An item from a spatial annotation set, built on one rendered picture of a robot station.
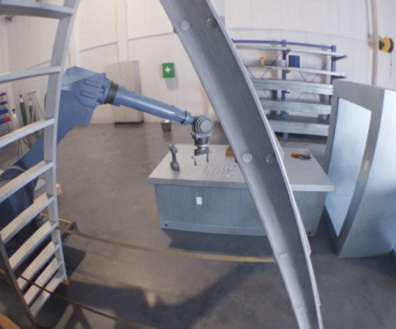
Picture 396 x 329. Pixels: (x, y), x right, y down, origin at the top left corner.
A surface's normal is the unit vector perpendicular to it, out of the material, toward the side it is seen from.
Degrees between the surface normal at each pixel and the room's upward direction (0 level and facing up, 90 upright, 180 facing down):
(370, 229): 90
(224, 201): 90
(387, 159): 90
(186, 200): 90
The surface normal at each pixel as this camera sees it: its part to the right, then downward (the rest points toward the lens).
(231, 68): -0.20, 0.37
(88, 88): 0.39, 0.37
